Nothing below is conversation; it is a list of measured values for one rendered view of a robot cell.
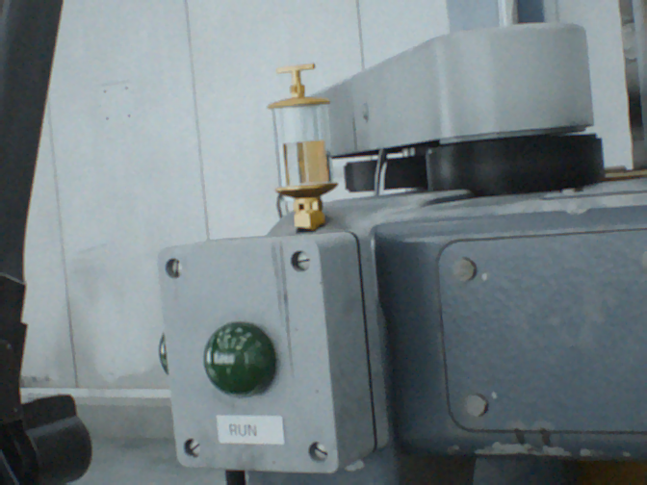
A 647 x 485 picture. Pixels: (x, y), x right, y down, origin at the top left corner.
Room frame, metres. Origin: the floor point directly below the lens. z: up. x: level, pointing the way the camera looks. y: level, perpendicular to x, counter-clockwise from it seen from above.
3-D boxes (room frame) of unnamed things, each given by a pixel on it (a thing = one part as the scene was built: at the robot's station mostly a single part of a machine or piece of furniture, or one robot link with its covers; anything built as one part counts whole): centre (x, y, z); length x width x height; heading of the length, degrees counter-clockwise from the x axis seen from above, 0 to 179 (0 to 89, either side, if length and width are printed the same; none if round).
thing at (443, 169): (0.65, -0.10, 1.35); 0.09 x 0.09 x 0.03
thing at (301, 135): (0.57, 0.01, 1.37); 0.03 x 0.02 x 0.03; 61
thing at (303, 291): (0.51, 0.02, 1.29); 0.08 x 0.05 x 0.09; 61
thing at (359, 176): (1.04, -0.08, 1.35); 0.12 x 0.12 x 0.04
